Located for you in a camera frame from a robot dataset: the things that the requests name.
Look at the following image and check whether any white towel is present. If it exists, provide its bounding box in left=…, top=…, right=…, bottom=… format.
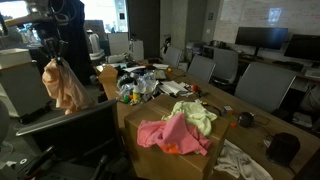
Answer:
left=213, top=139, right=274, bottom=180

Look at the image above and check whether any clear plastic bag pile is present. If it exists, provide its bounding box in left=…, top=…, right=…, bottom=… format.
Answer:
left=116, top=71, right=160, bottom=101

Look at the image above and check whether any pink cloth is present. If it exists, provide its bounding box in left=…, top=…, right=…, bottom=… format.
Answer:
left=136, top=112, right=213, bottom=157

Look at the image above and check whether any small white cabinet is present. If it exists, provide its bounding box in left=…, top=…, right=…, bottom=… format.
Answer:
left=129, top=39, right=145, bottom=62

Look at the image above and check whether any black computer monitor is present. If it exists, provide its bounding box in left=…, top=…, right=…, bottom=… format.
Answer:
left=283, top=33, right=320, bottom=63
left=234, top=26, right=289, bottom=58

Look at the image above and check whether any small cardboard box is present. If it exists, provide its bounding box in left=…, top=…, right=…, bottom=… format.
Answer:
left=97, top=64, right=120, bottom=85

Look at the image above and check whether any white paper stack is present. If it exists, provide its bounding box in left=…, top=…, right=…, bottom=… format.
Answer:
left=159, top=79, right=190, bottom=97

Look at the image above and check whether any rubik's cube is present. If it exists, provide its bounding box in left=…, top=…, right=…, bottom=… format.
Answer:
left=222, top=105, right=235, bottom=116

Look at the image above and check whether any black round speaker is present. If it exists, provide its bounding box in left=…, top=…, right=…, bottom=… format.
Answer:
left=237, top=111, right=256, bottom=129

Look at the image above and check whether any black cylinder container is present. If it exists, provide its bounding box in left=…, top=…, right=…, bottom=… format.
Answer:
left=265, top=132, right=301, bottom=168

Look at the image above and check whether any grey office chair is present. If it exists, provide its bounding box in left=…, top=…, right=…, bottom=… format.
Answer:
left=187, top=54, right=217, bottom=84
left=163, top=45, right=184, bottom=69
left=14, top=99, right=134, bottom=180
left=211, top=48, right=240, bottom=85
left=234, top=61, right=298, bottom=114

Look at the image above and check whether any black cable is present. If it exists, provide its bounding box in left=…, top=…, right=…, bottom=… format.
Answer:
left=199, top=101, right=223, bottom=117

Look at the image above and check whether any white square board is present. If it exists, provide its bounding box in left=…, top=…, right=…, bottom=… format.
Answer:
left=107, top=32, right=130, bottom=56

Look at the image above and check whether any wall whiteboard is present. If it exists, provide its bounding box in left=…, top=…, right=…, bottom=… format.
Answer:
left=213, top=0, right=320, bottom=44

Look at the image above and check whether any light green cloth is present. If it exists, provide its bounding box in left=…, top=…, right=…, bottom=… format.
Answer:
left=161, top=99, right=218, bottom=138

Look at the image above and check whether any long wooden wall desk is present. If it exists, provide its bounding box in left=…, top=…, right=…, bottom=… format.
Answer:
left=203, top=44, right=320, bottom=84

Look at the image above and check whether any large cardboard box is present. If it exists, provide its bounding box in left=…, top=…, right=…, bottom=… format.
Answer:
left=123, top=93, right=231, bottom=180

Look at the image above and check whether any white rounded object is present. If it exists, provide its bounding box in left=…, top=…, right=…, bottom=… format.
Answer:
left=87, top=29, right=106, bottom=63

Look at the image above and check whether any white bottle yellow label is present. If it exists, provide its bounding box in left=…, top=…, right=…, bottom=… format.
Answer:
left=132, top=79, right=142, bottom=105

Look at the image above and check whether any peach cloth orange print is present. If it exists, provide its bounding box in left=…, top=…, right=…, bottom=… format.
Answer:
left=41, top=58, right=96, bottom=116

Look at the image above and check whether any black keyboard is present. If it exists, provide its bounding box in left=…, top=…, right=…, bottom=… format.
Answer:
left=272, top=59, right=305, bottom=72

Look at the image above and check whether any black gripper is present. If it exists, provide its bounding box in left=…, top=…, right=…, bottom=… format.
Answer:
left=41, top=33, right=66, bottom=66

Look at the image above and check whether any black curtain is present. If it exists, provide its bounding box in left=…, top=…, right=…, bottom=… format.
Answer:
left=49, top=0, right=93, bottom=86

